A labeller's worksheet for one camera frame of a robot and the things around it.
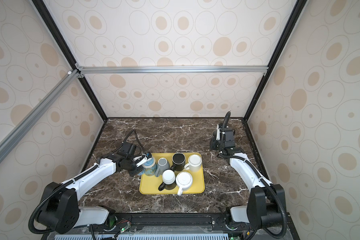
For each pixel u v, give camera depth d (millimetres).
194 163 875
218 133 777
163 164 833
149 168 823
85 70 901
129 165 718
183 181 793
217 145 736
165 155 991
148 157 777
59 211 408
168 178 795
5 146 532
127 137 714
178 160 857
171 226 730
